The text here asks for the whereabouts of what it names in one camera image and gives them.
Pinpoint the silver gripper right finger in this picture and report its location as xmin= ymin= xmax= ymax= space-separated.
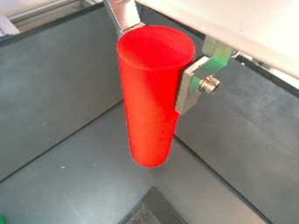
xmin=175 ymin=36 xmax=233 ymax=115

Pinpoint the red cylinder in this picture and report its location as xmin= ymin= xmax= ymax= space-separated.
xmin=116 ymin=25 xmax=195 ymax=167

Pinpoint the green peg board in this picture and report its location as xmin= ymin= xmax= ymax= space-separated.
xmin=0 ymin=215 xmax=5 ymax=224

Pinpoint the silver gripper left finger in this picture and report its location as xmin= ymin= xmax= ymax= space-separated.
xmin=103 ymin=0 xmax=145 ymax=38

